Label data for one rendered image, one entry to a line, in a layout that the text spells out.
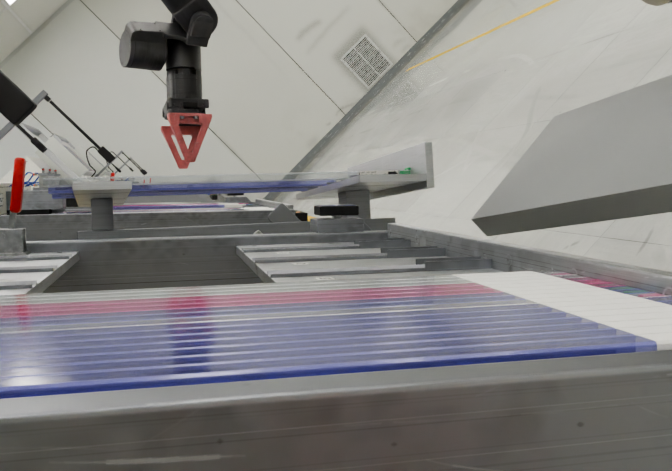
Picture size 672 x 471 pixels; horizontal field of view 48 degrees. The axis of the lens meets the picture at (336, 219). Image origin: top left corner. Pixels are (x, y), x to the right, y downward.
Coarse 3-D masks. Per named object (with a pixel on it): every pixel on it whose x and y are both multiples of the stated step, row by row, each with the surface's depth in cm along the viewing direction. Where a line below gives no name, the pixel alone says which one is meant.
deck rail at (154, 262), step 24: (72, 240) 87; (96, 240) 87; (120, 240) 87; (144, 240) 88; (168, 240) 89; (192, 240) 89; (216, 240) 90; (240, 240) 91; (264, 240) 91; (288, 240) 92; (312, 240) 92; (336, 240) 93; (96, 264) 87; (120, 264) 88; (144, 264) 88; (168, 264) 89; (192, 264) 89; (216, 264) 90; (240, 264) 91; (48, 288) 86; (72, 288) 87; (96, 288) 87; (120, 288) 88; (144, 288) 88
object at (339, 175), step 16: (128, 176) 98; (144, 176) 99; (160, 176) 99; (176, 176) 100; (192, 176) 101; (208, 176) 101; (224, 176) 102; (240, 176) 103; (256, 176) 103; (272, 176) 104; (288, 176) 105; (304, 176) 105; (320, 176) 106; (336, 176) 107
